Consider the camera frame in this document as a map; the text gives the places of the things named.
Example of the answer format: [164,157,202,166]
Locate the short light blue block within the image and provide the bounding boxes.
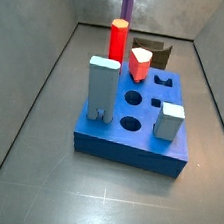
[153,102,185,141]

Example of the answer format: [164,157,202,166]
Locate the blue shape sorter board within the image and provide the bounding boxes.
[73,64,189,177]

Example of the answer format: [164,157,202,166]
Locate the purple star prism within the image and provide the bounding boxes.
[120,0,134,22]

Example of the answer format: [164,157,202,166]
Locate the short red pentagon peg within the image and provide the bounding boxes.
[128,47,152,82]

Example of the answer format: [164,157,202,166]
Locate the black curved stand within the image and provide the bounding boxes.
[132,38,173,70]

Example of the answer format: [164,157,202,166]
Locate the tall light blue peg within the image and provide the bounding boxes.
[87,56,121,124]

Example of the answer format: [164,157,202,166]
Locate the tall red hexagonal peg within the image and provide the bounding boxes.
[108,18,129,63]

